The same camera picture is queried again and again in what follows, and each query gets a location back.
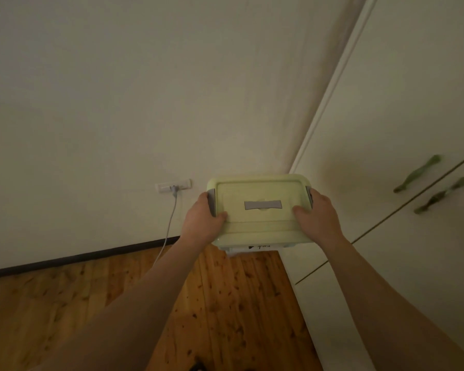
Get person's left hand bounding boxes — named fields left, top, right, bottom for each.
left=180, top=192, right=228, bottom=248

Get person's right hand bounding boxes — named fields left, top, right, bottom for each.
left=292, top=189, right=345, bottom=249

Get light green lidded storage box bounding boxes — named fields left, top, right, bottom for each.
left=206, top=174, right=314, bottom=255

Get person's right forearm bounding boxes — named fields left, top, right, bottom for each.
left=320, top=235, right=464, bottom=371

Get person's left forearm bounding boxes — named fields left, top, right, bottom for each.
left=30, top=236, right=200, bottom=371

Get dark skirting board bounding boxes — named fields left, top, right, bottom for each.
left=0, top=236, right=181, bottom=280

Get grey power cable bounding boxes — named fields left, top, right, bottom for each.
left=155, top=185, right=179, bottom=263

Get white wall socket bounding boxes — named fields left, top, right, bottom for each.
left=155, top=179, right=192, bottom=193

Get green wardrobe door handle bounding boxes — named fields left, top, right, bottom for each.
left=393, top=154, right=442, bottom=194
left=413, top=176, right=464, bottom=215

